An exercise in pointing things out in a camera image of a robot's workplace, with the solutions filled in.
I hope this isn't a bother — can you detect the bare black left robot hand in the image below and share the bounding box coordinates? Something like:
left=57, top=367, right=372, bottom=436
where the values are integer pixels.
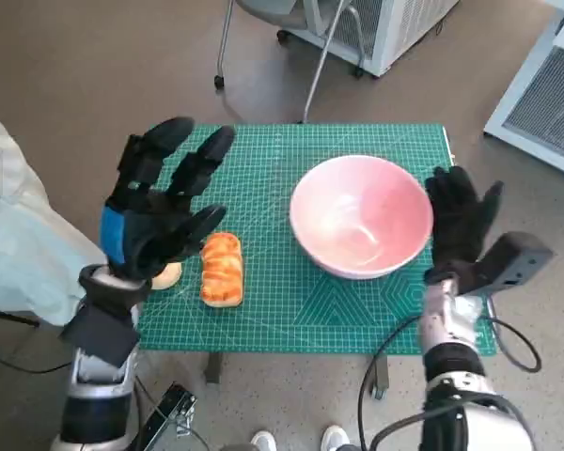
left=98, top=117, right=237, bottom=283

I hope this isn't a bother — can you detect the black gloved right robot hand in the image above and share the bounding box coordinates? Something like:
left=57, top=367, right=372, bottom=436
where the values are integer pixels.
left=425, top=164, right=505, bottom=283

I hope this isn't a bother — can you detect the round toy bread bun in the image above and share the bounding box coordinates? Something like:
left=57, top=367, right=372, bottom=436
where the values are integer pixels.
left=149, top=261, right=182, bottom=290

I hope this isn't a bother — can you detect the long orange toy bread loaf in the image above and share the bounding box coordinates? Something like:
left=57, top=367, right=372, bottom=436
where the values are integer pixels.
left=199, top=231, right=244, bottom=309

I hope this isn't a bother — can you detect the pink bowl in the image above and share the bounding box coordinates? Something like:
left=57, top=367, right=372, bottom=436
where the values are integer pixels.
left=289, top=155, right=434, bottom=281

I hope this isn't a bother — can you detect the green cutting mat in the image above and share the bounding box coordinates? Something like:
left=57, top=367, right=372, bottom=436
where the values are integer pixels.
left=137, top=122, right=499, bottom=356

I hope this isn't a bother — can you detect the white cabinet with mesh panel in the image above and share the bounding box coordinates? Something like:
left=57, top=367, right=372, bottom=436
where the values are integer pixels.
left=482, top=8, right=564, bottom=179
left=276, top=0, right=460, bottom=79

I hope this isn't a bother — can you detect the black bar on floor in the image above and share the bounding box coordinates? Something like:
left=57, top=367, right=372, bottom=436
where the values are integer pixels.
left=0, top=304, right=41, bottom=328

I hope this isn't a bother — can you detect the dark table leg with caster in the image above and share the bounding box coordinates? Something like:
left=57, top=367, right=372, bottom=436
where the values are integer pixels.
left=369, top=354, right=390, bottom=400

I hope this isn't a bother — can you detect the black metal stand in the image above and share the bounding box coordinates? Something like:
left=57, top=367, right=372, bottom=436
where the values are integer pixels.
left=121, top=382, right=198, bottom=451

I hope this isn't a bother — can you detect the grey chair with metal legs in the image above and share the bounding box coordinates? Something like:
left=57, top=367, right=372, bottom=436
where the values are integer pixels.
left=213, top=0, right=364, bottom=124

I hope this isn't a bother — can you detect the white shoe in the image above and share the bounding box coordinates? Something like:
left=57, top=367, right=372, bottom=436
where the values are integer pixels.
left=250, top=429, right=278, bottom=451
left=320, top=424, right=352, bottom=451

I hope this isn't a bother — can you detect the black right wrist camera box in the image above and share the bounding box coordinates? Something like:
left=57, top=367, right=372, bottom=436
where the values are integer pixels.
left=460, top=231, right=555, bottom=297

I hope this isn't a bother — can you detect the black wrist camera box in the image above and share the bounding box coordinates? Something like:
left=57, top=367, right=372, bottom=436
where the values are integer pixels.
left=460, top=231, right=555, bottom=297
left=58, top=304, right=140, bottom=367

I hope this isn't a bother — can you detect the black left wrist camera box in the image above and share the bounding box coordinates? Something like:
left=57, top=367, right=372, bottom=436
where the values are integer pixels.
left=58, top=304, right=140, bottom=367

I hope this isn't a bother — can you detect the black camera cable loop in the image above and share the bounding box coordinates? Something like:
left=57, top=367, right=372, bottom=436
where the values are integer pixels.
left=486, top=295, right=542, bottom=373

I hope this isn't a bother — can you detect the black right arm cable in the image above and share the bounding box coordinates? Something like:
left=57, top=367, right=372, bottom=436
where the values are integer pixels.
left=356, top=314, right=424, bottom=451

